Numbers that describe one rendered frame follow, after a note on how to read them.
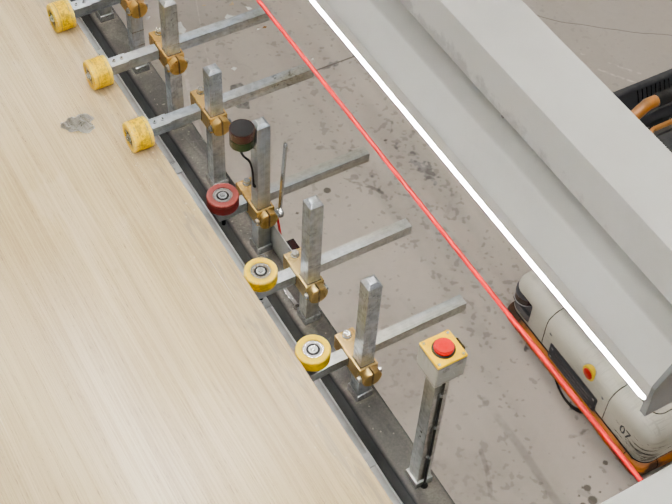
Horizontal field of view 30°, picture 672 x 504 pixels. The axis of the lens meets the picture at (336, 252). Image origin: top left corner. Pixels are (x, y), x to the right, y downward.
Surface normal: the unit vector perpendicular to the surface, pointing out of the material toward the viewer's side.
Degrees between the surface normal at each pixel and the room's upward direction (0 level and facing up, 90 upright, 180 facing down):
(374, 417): 0
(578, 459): 0
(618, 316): 61
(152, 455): 0
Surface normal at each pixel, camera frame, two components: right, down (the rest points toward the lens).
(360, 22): -0.73, 0.02
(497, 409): 0.04, -0.62
